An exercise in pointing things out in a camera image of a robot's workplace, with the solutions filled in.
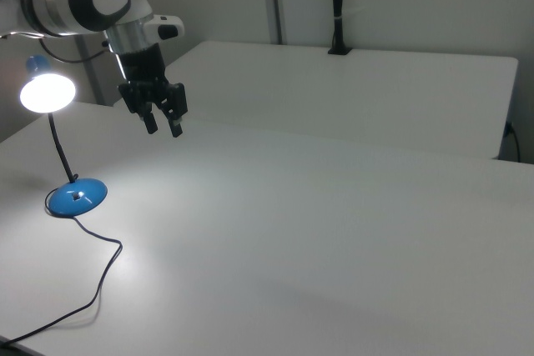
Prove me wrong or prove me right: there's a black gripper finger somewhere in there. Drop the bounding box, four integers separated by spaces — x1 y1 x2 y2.
117 81 159 136
159 81 188 139

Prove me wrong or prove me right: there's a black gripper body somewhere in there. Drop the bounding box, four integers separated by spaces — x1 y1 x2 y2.
113 42 171 91

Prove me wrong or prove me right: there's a blue gooseneck desk lamp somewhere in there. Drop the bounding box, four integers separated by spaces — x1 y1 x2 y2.
18 54 109 219

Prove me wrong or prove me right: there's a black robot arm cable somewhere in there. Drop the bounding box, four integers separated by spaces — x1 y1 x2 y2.
38 37 110 64

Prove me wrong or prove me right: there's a black lamp power cable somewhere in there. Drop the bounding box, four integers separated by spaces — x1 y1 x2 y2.
0 188 124 351

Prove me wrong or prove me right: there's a black clamped camera pole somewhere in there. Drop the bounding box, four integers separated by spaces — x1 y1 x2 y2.
327 0 353 57

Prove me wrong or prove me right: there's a black cable beside table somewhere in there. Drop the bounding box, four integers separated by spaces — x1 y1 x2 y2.
504 121 523 163

